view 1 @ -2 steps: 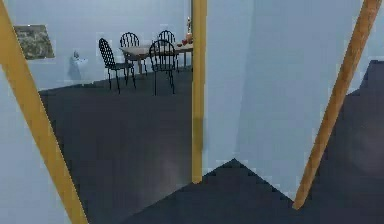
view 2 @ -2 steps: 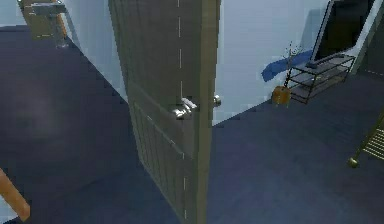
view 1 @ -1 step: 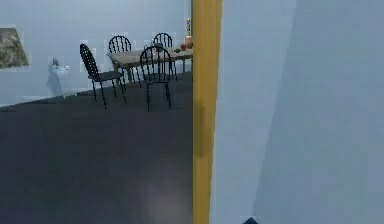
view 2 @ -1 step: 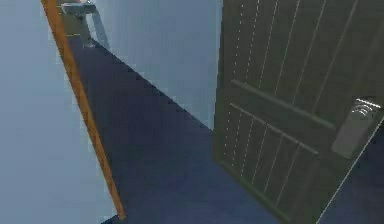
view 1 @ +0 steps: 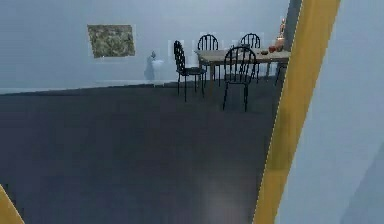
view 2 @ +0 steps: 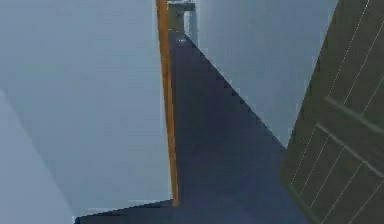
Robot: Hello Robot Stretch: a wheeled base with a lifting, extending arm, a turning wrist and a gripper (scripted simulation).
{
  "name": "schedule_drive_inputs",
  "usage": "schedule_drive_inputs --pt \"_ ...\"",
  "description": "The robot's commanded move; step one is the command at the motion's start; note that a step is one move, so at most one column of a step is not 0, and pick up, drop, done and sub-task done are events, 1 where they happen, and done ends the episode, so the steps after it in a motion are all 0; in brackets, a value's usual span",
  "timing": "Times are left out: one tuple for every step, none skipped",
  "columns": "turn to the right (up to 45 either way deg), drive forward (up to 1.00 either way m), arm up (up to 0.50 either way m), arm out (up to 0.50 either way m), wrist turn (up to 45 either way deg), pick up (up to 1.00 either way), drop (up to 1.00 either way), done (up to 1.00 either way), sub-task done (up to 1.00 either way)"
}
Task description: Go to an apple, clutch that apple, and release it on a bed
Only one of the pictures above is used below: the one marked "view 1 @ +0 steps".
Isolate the black metal chair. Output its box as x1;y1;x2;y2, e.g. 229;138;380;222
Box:
222;46;258;113
197;33;222;88
173;40;208;103
239;32;262;84

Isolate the yellow door frame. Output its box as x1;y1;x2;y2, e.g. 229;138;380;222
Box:
251;0;342;224

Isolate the wooden dining table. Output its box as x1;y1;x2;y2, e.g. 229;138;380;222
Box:
194;46;291;88

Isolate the orange tall vase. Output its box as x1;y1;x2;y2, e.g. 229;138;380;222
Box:
274;18;287;53

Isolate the green mottled wall picture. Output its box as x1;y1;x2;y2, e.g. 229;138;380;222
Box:
87;23;137;59

